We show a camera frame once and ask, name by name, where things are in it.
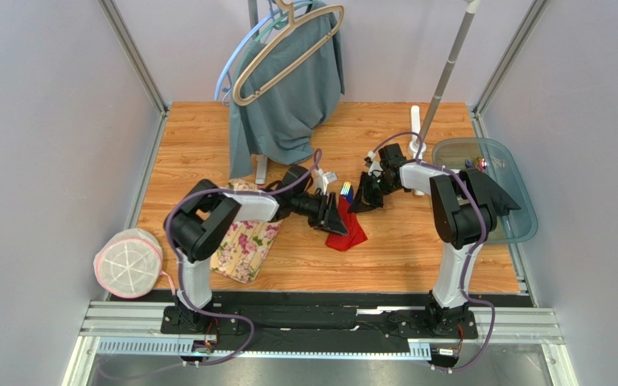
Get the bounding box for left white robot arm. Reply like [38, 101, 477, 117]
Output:
[163, 165, 348, 312]

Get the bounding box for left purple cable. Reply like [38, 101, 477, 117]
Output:
[164, 148, 324, 368]

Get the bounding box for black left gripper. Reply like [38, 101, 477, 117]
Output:
[291, 191, 348, 236]

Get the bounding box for floral melamine tray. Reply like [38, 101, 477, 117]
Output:
[209, 178, 283, 285]

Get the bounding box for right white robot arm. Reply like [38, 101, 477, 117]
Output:
[348, 144, 496, 309]

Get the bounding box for small iridescent object in tray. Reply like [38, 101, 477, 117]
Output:
[472, 157, 488, 173]

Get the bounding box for white garment rack stand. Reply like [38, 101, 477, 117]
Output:
[408, 0, 481, 197]

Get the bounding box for green clothes hanger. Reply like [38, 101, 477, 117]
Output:
[253, 1, 314, 43]

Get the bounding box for transparent grey plastic tray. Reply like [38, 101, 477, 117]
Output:
[432, 138, 538, 244]

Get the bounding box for red paper napkin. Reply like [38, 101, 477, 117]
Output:
[325, 196, 368, 252]

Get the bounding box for beige clothes hanger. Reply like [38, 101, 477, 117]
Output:
[234, 1, 346, 104]

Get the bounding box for iridescent rainbow fork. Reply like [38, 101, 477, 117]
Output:
[340, 182, 352, 200]

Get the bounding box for grey-green hanging shirt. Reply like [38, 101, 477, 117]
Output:
[228, 1, 346, 179]

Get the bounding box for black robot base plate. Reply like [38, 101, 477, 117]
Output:
[160, 290, 479, 354]

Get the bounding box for aluminium frame rail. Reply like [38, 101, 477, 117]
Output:
[63, 302, 578, 385]

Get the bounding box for light blue clothes hanger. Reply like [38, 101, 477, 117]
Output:
[214, 1, 315, 106]

